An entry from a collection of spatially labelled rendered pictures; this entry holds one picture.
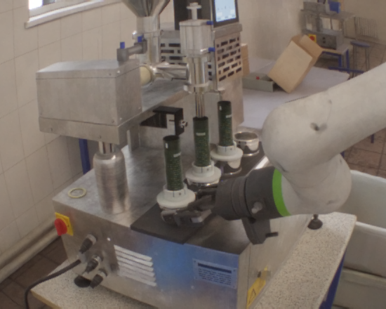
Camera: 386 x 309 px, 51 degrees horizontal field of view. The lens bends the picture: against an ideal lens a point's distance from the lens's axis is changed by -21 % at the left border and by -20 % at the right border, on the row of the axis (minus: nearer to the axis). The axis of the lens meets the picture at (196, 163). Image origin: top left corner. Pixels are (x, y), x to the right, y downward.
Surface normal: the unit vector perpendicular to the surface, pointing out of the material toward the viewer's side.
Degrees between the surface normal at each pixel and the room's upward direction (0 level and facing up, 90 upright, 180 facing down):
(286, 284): 0
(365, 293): 96
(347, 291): 96
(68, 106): 90
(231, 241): 0
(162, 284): 90
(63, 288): 0
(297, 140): 73
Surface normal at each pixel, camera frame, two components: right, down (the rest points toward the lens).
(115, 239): -0.48, 0.39
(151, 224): -0.05, -0.91
